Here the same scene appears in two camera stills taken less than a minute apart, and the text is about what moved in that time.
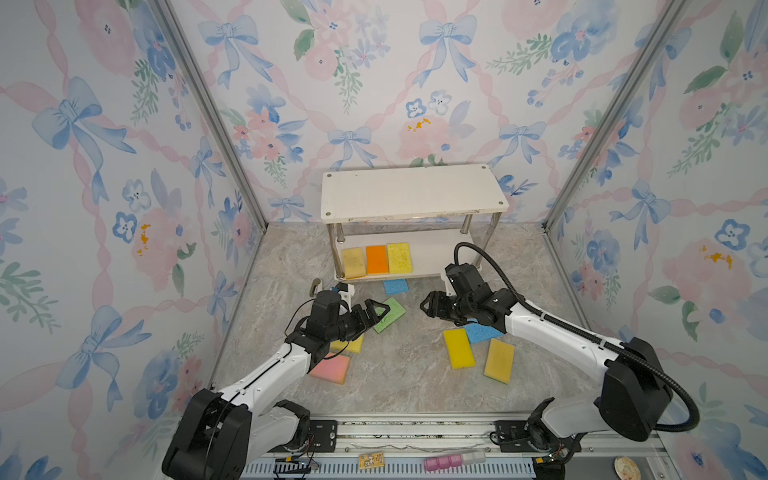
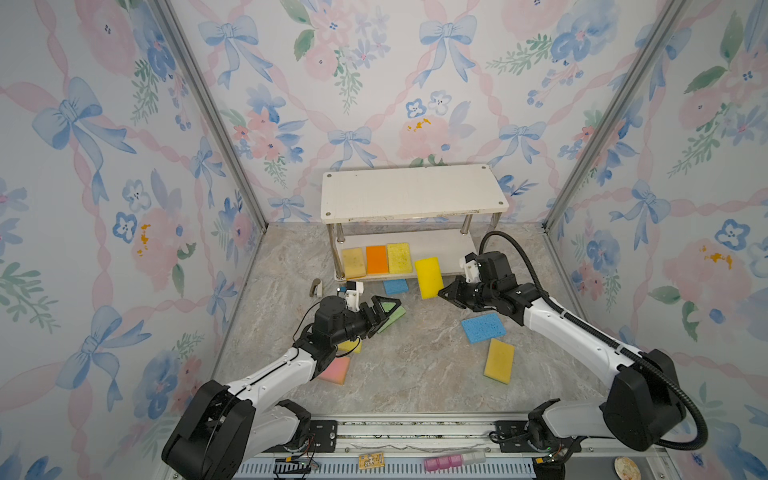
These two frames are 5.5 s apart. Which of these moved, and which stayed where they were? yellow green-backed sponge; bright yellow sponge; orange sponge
Moved: bright yellow sponge
Stayed: orange sponge; yellow green-backed sponge
